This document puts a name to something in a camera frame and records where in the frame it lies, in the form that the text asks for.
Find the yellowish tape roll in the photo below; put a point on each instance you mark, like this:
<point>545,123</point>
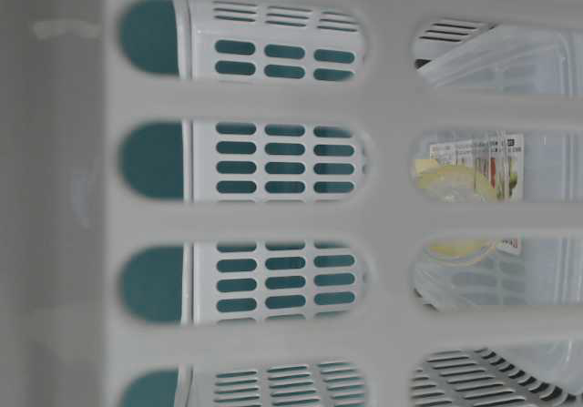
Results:
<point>454,184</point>

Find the clear plastic storage container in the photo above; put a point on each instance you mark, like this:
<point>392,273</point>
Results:
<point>521,165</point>

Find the white plastic shopping basket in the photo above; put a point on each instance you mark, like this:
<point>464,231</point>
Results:
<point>69,223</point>

